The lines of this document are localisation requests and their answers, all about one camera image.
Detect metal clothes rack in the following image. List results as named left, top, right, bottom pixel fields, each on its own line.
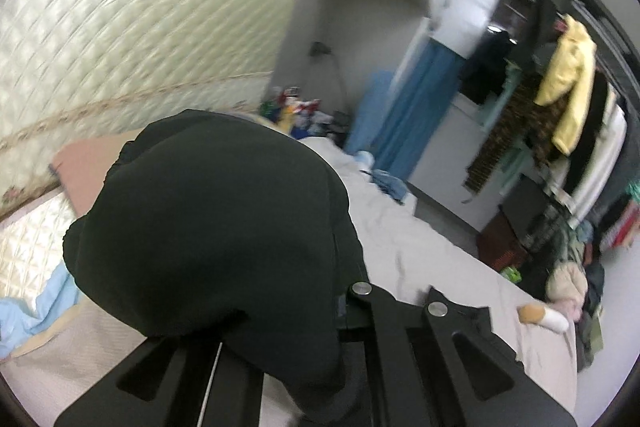
left=552, top=0, right=639, bottom=110

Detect blue curtain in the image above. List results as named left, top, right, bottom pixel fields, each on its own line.
left=372, top=40, right=465, bottom=180

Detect black hanging garment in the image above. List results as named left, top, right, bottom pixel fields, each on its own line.
left=459, top=30, right=513, bottom=105

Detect black puffer jacket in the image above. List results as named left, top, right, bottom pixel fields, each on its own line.
left=63, top=110, right=370, bottom=426

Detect red patterned hanging clothes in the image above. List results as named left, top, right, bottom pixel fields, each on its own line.
left=600, top=198, right=639, bottom=251

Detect cream fleece garment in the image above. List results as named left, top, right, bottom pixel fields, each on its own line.
left=546, top=261, right=588, bottom=308

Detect pink pillow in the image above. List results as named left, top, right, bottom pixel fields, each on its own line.
left=50, top=129, right=141, bottom=217

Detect cream quilted headboard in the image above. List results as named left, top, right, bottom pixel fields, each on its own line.
left=1, top=0, right=296, bottom=213

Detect white sweatshirt hanging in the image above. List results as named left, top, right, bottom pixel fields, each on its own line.
left=550, top=105, right=627, bottom=228

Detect brown plaid scarf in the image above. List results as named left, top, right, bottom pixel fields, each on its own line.
left=463, top=72, right=570, bottom=194

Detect black storage crate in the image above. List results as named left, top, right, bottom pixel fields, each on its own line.
left=500, top=174, right=566, bottom=254

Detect yellow fleece hoodie hanging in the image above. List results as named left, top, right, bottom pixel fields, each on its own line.
left=534, top=14, right=597, bottom=156

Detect light blue cloth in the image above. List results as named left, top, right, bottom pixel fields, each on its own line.
left=0, top=262, right=81, bottom=359

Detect light grey bed sheet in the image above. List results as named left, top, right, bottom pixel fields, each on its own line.
left=1, top=138, right=577, bottom=426

